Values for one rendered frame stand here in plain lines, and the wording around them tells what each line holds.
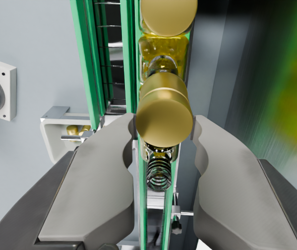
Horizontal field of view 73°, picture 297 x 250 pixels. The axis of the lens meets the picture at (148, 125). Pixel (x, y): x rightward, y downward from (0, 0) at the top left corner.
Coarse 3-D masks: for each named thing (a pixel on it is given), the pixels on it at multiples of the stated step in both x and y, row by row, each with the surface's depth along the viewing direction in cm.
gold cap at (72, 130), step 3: (69, 126) 63; (72, 126) 63; (75, 126) 63; (66, 129) 62; (69, 129) 61; (72, 129) 62; (75, 129) 62; (69, 132) 62; (72, 132) 62; (75, 132) 62; (78, 132) 64; (72, 141) 63
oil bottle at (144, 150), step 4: (140, 136) 27; (140, 140) 27; (144, 140) 27; (140, 144) 28; (144, 144) 27; (140, 148) 29; (144, 148) 27; (148, 148) 27; (172, 148) 26; (176, 148) 27; (144, 152) 27; (148, 152) 27; (172, 152) 27; (176, 152) 27; (144, 156) 28; (172, 156) 27; (176, 156) 28; (144, 160) 29; (172, 160) 28
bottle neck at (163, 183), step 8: (152, 152) 26; (168, 152) 26; (152, 160) 24; (160, 160) 24; (168, 160) 24; (152, 168) 23; (160, 168) 23; (168, 168) 23; (152, 176) 22; (160, 176) 22; (168, 176) 22; (152, 184) 23; (160, 184) 24; (168, 184) 23
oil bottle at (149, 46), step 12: (144, 36) 21; (156, 36) 21; (180, 36) 21; (144, 48) 20; (156, 48) 20; (168, 48) 20; (180, 48) 20; (144, 60) 21; (180, 60) 20; (144, 72) 21; (180, 72) 21
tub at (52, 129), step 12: (48, 120) 55; (60, 120) 55; (72, 120) 55; (84, 120) 55; (48, 132) 59; (60, 132) 66; (48, 144) 60; (60, 144) 66; (72, 144) 69; (60, 156) 66
